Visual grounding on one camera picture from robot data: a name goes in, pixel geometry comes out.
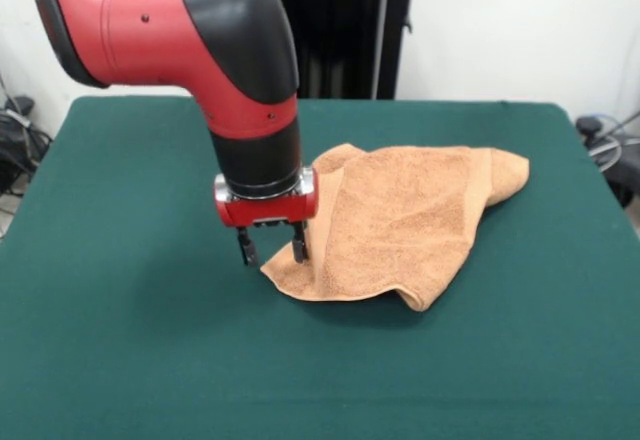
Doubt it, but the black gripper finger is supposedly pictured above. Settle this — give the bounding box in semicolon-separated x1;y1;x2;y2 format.
291;220;310;265
235;227;260;268

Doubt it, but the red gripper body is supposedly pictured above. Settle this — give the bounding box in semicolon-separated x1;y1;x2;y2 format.
213;166;320;230

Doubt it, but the orange terry towel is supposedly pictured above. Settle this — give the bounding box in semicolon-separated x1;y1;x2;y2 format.
259;143;531;314

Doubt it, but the dark green table cloth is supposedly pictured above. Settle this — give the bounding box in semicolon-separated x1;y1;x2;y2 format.
0;95;640;440

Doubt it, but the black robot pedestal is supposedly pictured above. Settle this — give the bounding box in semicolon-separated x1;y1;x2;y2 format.
234;0;436;101

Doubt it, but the black equipment stand with cables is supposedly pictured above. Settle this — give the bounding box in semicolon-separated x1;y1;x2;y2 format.
574;109;640;209
0;94;54;196

